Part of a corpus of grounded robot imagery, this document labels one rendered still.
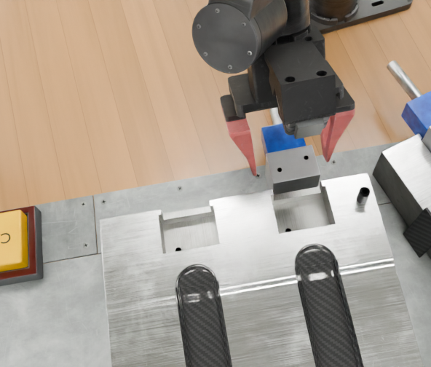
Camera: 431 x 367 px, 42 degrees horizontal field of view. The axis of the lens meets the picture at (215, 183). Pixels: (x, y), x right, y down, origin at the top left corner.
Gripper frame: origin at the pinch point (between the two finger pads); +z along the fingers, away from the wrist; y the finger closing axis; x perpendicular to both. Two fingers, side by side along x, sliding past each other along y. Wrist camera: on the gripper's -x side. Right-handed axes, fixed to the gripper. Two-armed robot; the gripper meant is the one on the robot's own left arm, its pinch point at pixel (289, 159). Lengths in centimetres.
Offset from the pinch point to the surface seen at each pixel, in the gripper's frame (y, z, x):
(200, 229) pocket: -10.5, 1.8, -6.4
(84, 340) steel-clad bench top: -24.4, 10.9, -9.5
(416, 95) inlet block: 14.6, -3.2, 2.7
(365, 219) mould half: 4.6, 1.0, -10.5
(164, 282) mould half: -14.5, 2.1, -12.5
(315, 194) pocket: 1.2, 0.5, -6.1
